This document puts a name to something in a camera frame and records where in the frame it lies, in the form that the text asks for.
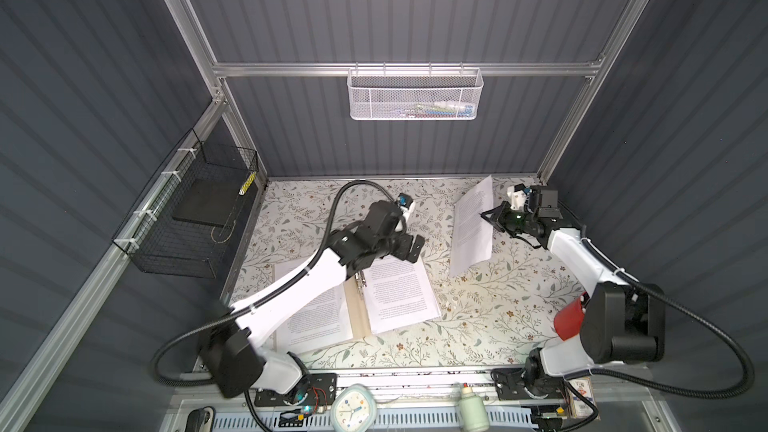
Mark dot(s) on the black wire basket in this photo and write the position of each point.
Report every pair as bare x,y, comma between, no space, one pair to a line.
192,217

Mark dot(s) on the white wire basket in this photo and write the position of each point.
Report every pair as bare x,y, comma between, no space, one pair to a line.
420,94

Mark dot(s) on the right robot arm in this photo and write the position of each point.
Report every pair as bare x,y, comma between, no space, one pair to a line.
616,319

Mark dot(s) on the white glue bottle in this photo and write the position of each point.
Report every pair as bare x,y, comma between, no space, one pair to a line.
472,413

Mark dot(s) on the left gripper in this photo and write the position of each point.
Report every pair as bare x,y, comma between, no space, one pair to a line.
404,251

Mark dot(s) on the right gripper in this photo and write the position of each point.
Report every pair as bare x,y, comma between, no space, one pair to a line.
499,220

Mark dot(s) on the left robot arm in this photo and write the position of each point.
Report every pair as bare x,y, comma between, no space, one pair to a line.
232,346

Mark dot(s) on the red pen cup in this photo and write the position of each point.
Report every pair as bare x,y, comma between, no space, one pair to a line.
569,320

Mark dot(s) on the white alarm clock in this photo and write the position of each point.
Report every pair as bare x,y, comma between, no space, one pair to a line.
354,410

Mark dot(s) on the floral table mat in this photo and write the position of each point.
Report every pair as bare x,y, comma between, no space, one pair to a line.
493,314

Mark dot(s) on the yellow marker in basket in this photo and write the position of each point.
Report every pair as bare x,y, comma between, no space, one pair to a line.
247,183

